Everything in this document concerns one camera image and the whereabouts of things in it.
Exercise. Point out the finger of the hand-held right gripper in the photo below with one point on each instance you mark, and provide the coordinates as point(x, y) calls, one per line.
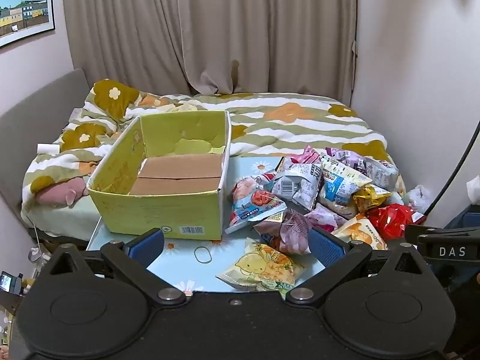
point(452, 251)
point(423, 229)

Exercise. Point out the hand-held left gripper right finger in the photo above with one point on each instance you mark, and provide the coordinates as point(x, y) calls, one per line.
point(326, 245)

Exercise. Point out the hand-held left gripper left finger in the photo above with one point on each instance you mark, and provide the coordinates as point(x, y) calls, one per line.
point(148, 245)

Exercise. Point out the yellow-green cardboard box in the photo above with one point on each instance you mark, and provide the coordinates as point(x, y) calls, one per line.
point(157, 210)

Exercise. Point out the gold yellow snack bag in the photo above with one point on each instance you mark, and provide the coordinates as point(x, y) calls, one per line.
point(369, 195)

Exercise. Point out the pile of snack packets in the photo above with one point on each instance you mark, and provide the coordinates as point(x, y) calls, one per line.
point(300, 183)

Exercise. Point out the light blue floral tablecloth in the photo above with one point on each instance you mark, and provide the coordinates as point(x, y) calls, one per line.
point(180, 251)

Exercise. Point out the white plastic bag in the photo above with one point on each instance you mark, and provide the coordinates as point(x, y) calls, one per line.
point(418, 197)

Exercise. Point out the rubber band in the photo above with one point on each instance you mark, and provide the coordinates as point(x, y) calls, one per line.
point(195, 255)

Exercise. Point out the white tissue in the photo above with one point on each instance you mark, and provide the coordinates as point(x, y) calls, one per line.
point(474, 189)

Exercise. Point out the yellow cartoon snack bag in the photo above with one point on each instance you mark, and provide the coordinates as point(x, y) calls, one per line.
point(258, 266)

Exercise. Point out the pink plush toy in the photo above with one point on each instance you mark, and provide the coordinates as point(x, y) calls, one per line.
point(63, 191)

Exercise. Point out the floral striped blanket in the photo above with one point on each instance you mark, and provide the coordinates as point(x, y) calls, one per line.
point(300, 127)

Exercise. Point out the small lit screen device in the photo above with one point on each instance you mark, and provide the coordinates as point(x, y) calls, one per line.
point(7, 281)

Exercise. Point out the grey bed headboard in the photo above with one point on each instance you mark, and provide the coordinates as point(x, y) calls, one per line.
point(33, 120)

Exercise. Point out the beige curtain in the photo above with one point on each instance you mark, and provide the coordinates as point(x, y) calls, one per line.
point(187, 26)

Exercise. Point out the wall poster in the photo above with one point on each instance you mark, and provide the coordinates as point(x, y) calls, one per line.
point(22, 7)

